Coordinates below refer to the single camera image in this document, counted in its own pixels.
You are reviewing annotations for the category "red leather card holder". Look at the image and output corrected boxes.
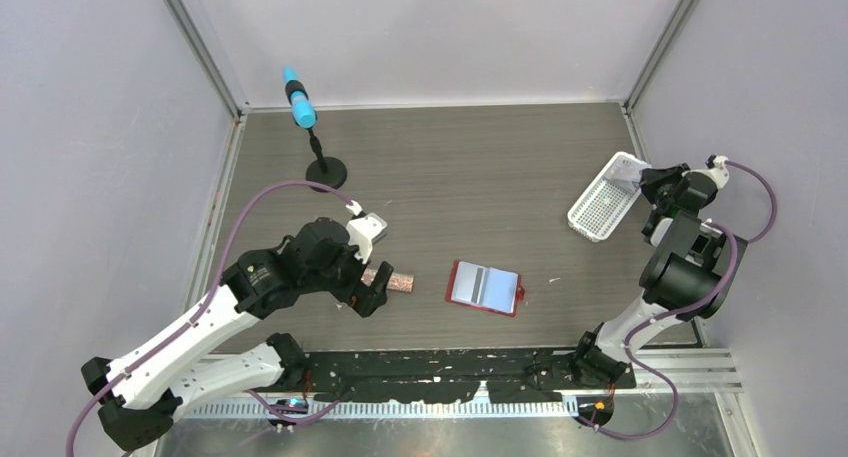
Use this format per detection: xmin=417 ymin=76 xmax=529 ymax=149
xmin=445 ymin=260 xmax=525 ymax=317

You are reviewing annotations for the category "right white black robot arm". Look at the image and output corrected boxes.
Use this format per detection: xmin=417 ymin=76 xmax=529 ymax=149
xmin=566 ymin=152 xmax=749 ymax=388

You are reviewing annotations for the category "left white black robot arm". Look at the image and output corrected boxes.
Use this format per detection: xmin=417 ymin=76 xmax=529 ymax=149
xmin=81 ymin=213 xmax=393 ymax=452

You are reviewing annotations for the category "glittery sequin tube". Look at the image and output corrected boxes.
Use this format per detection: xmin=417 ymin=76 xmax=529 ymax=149
xmin=361 ymin=268 xmax=415 ymax=294

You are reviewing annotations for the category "white perforated plastic basket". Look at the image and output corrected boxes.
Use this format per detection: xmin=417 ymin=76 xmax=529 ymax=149
xmin=567 ymin=151 xmax=652 ymax=243

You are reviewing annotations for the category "blue microphone on black stand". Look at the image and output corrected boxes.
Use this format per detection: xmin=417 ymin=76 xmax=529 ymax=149
xmin=282 ymin=66 xmax=348 ymax=190

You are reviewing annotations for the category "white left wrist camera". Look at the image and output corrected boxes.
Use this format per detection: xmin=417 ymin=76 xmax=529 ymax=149
xmin=345 ymin=200 xmax=388 ymax=264

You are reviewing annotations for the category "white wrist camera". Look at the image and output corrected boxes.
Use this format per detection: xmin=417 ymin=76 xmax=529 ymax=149
xmin=705 ymin=155 xmax=730 ymax=190
xmin=345 ymin=200 xmax=388 ymax=264

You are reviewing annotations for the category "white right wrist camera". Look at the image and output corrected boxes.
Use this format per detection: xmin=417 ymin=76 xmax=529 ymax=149
xmin=705 ymin=155 xmax=730 ymax=190

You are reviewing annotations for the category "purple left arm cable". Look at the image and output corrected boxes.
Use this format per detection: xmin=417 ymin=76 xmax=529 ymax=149
xmin=64 ymin=179 xmax=362 ymax=457

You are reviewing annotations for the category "white slotted cable duct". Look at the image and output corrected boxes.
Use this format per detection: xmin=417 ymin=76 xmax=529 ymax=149
xmin=185 ymin=396 xmax=578 ymax=420

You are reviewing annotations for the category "aluminium frame rail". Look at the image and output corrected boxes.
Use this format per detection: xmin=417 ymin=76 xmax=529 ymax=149
xmin=145 ymin=347 xmax=745 ymax=399

